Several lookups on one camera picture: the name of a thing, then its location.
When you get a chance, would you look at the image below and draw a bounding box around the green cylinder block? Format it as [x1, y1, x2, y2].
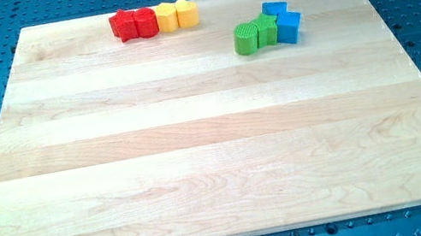
[234, 22, 258, 56]

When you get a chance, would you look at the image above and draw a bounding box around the green star block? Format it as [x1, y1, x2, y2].
[251, 14, 278, 49]

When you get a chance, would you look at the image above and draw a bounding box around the light wooden board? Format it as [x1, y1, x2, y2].
[0, 0, 421, 236]

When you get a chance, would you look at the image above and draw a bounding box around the yellow heart block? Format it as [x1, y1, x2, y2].
[175, 0, 200, 29]

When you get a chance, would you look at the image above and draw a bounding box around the red cylinder block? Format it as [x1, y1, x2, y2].
[133, 7, 159, 38]

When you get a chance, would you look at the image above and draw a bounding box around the yellow hexagon block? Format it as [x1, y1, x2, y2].
[154, 3, 180, 32]

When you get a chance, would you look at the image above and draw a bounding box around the blue cube block front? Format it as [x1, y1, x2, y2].
[276, 11, 301, 44]

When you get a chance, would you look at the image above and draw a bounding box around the blue block rear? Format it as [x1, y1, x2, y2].
[261, 1, 288, 16]

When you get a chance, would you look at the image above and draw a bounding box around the red star block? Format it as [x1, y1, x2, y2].
[108, 9, 139, 42]

